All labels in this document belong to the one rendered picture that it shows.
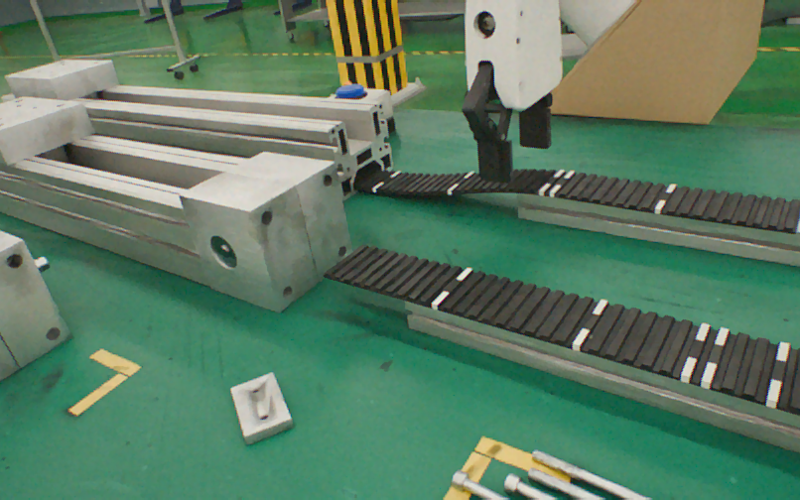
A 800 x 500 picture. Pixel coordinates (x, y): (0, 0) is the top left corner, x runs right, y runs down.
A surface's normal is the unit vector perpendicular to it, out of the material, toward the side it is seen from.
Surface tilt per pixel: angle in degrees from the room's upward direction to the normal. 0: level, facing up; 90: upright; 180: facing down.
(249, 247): 90
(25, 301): 90
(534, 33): 90
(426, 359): 0
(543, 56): 89
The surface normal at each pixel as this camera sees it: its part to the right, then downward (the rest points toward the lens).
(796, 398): -0.14, -0.86
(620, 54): -0.59, 0.46
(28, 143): 0.80, 0.19
